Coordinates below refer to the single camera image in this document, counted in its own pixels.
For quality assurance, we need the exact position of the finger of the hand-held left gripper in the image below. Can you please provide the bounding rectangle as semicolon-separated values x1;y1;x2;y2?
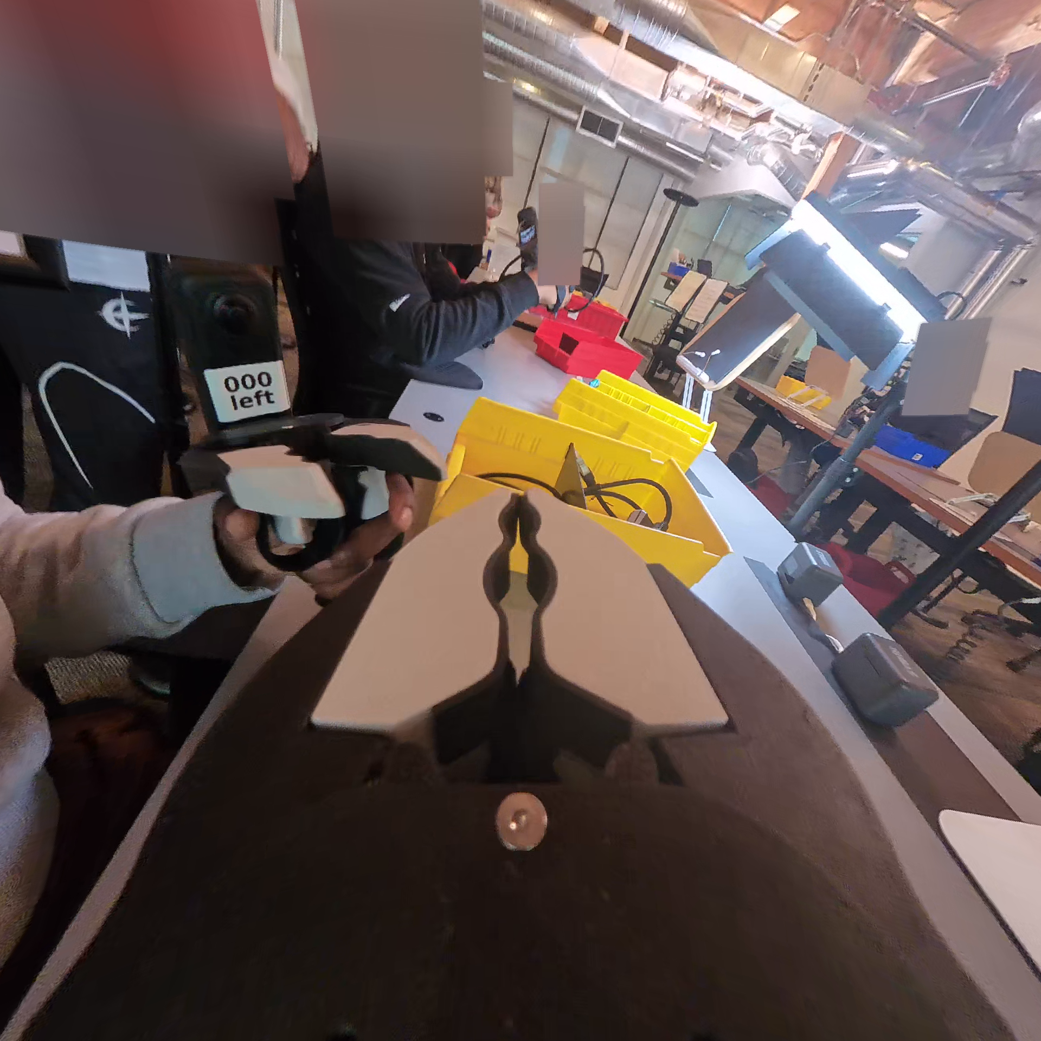
325;421;447;483
220;449;348;522

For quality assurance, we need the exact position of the person's left hand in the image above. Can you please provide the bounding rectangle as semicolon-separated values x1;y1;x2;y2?
213;472;417;605

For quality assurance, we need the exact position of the person's left forearm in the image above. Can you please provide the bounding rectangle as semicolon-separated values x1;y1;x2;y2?
0;492;281;652

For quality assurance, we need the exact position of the blue plastic bin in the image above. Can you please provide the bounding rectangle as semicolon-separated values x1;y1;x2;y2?
874;425;954;470

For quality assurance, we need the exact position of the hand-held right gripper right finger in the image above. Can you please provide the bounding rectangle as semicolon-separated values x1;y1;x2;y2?
520;488;730;733

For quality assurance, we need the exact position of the wood-framed black panel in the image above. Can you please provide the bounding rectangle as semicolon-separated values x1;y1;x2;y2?
677;280;805;391

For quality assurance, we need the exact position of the long wooden table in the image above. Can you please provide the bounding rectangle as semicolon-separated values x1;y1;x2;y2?
732;376;1041;587

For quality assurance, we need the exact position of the grey usb hub with cable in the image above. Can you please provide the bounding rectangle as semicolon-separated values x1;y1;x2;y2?
472;464;674;534

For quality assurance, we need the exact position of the led light panel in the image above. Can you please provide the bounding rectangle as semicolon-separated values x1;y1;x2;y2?
744;199;948;390

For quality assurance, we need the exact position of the tan wooden chair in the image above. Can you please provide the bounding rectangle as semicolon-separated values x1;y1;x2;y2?
968;431;1041;522
805;348;863;400

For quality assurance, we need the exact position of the red bag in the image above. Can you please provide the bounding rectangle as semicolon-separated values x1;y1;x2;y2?
813;545;916;619

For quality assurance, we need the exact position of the white panel stand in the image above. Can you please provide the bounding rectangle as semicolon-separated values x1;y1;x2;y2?
939;809;1041;971
682;350;718;417

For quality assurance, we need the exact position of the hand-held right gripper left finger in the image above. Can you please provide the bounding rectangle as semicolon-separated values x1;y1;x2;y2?
311;488;523;733

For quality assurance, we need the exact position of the black floor lamp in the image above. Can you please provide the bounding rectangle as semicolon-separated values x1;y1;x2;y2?
626;189;702;326

